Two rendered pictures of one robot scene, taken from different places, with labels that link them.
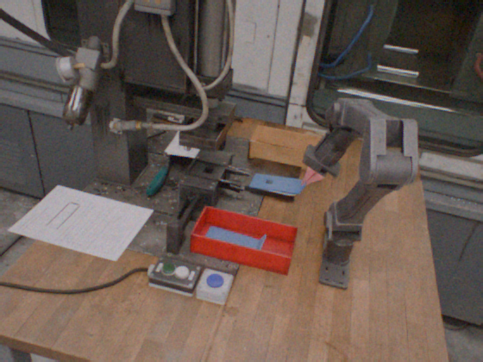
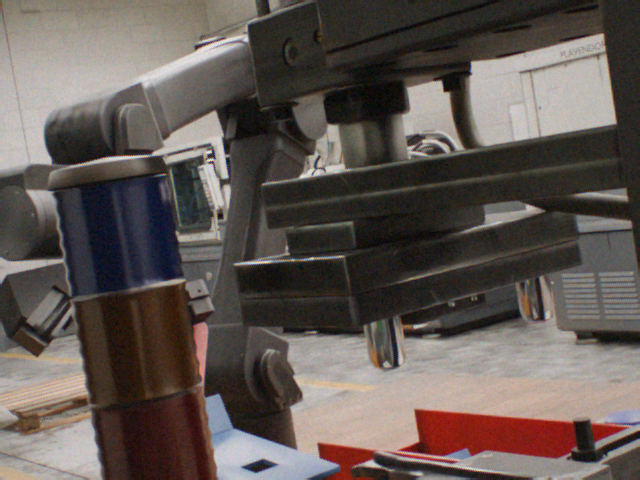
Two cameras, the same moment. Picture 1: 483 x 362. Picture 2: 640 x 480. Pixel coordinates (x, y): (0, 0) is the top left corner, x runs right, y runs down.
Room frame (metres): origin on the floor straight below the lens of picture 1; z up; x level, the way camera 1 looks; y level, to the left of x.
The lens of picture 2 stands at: (1.59, 0.49, 1.18)
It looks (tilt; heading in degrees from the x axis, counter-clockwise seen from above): 3 degrees down; 221
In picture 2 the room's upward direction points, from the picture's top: 9 degrees counter-clockwise
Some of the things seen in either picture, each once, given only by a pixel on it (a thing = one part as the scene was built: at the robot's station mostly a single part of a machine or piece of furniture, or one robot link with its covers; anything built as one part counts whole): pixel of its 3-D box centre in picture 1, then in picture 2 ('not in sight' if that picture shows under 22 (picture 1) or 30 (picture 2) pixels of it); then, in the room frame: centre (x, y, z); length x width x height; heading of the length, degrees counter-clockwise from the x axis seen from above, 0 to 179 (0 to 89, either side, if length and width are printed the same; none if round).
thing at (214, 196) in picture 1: (206, 180); not in sight; (1.08, 0.10, 0.94); 0.20 x 0.10 x 0.07; 169
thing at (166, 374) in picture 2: not in sight; (136, 340); (1.36, 0.20, 1.14); 0.04 x 0.04 x 0.03
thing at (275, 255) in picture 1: (244, 239); (476, 471); (0.86, -0.03, 0.93); 0.25 x 0.12 x 0.06; 79
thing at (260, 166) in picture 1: (272, 177); not in sight; (1.18, -0.10, 0.91); 0.17 x 0.16 x 0.02; 169
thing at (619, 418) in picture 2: (215, 282); (628, 424); (0.71, 0.03, 0.93); 0.04 x 0.04 x 0.02
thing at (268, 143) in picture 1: (288, 148); not in sight; (1.33, -0.15, 0.93); 0.25 x 0.13 x 0.08; 79
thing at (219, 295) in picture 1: (214, 290); not in sight; (0.71, 0.03, 0.90); 0.07 x 0.07 x 0.06; 79
